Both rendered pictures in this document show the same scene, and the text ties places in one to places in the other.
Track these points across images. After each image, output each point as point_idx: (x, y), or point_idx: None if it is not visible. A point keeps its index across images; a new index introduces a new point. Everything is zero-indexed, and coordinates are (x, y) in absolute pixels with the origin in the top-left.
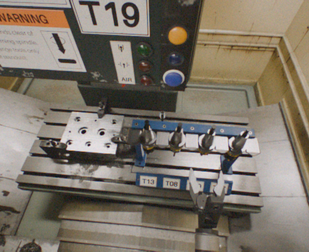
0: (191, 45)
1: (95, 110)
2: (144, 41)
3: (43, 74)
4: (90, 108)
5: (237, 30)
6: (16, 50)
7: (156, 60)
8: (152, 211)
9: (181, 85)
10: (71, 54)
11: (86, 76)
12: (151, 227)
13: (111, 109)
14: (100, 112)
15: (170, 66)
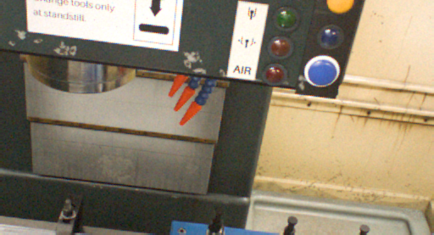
0: (357, 16)
1: (41, 229)
2: (290, 6)
3: (95, 51)
4: (27, 223)
5: (377, 79)
6: (76, 3)
7: (299, 38)
8: None
9: (331, 86)
10: (167, 18)
11: (172, 60)
12: None
13: (83, 230)
14: (65, 226)
15: (319, 49)
